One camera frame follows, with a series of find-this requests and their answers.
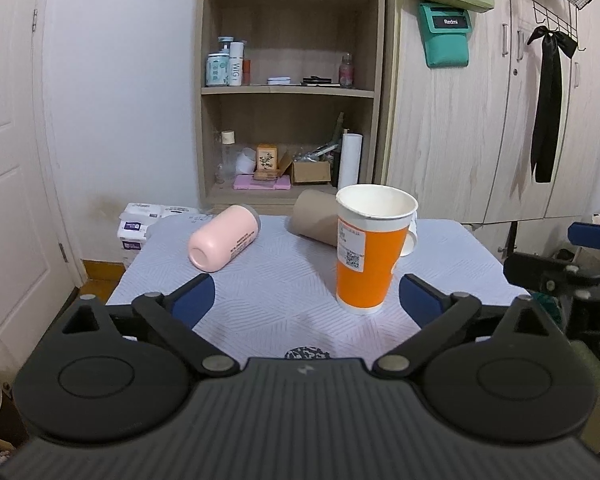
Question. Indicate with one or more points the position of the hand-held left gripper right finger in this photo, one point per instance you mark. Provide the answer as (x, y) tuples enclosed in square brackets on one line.
[(416, 301)]

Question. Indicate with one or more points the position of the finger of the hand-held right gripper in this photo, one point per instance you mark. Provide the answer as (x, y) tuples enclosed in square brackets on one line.
[(535, 270), (594, 235)]

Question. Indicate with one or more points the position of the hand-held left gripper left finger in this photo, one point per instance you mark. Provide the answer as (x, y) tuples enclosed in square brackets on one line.
[(197, 301)]

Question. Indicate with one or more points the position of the pink cylindrical bottle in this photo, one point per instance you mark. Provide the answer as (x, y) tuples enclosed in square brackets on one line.
[(222, 240)]

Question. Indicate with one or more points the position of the orange paper cup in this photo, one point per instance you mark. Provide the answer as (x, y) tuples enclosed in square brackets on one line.
[(367, 265)]

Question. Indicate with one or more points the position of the brown paper cup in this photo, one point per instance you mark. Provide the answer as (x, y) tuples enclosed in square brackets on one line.
[(312, 217)]

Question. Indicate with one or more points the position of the white patterned tablecloth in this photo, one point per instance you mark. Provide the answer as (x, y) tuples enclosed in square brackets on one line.
[(280, 300)]

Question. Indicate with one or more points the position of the white tissue pack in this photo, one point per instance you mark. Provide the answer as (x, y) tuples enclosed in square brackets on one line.
[(132, 230), (182, 210), (139, 209)]

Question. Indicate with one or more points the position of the pink flat box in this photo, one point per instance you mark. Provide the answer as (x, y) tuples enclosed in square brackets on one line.
[(261, 183)]

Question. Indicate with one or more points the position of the black ribbon bow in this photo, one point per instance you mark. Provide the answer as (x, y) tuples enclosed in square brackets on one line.
[(549, 105)]

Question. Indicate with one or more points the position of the wooden wardrobe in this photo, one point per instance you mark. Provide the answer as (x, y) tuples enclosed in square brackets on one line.
[(500, 125)]

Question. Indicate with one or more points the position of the clear bottle beige cap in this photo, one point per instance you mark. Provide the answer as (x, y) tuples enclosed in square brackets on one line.
[(226, 157)]

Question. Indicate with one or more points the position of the white jar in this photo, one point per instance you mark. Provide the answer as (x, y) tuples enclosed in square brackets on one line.
[(245, 161)]

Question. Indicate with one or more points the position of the white paper roll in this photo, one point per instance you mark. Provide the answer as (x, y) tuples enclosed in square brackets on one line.
[(350, 160)]

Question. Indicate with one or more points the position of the orange flower box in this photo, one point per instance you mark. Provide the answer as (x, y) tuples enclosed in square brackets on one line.
[(266, 160)]

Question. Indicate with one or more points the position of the open cardboard box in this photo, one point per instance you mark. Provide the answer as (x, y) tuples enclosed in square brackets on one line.
[(310, 171)]

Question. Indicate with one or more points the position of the wooden shelf unit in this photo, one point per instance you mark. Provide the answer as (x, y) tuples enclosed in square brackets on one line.
[(290, 110)]

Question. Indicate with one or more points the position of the white door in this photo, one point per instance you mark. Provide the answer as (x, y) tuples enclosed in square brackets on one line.
[(10, 170)]

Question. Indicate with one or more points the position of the white teal tub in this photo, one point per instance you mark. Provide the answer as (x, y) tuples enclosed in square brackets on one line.
[(217, 70)]

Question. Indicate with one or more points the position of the small red bottle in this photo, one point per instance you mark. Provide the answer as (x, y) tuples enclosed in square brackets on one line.
[(247, 72)]

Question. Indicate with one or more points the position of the flat white tin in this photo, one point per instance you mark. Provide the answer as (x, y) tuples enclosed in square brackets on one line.
[(279, 80)]

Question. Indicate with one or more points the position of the tall white bottle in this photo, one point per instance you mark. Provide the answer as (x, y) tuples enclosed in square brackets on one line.
[(236, 64)]

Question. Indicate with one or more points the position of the black flat item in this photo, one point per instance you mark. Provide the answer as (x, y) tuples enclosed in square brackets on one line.
[(316, 80)]

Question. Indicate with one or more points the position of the teal fabric pouch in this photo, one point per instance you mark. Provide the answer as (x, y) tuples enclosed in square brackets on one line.
[(445, 35)]

